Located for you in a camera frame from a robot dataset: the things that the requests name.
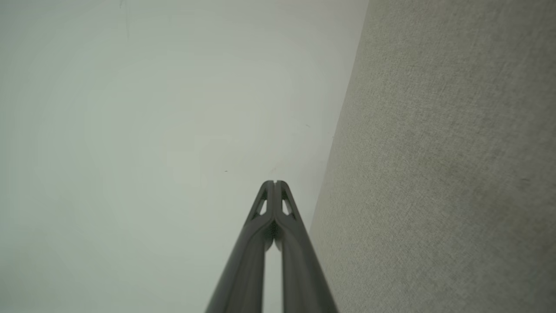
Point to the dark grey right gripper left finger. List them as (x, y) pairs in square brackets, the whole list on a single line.
[(243, 278)]

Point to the grey fabric table cover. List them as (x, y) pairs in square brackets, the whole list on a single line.
[(434, 174)]

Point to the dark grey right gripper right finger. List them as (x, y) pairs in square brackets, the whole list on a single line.
[(304, 278)]

